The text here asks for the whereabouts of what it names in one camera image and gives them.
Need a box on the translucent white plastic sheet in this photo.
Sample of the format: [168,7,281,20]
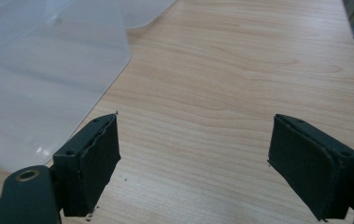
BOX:
[0,0,177,174]

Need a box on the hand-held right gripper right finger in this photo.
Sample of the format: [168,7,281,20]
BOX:
[267,113,354,222]

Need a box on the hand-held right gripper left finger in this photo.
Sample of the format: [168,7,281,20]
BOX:
[52,113,122,217]

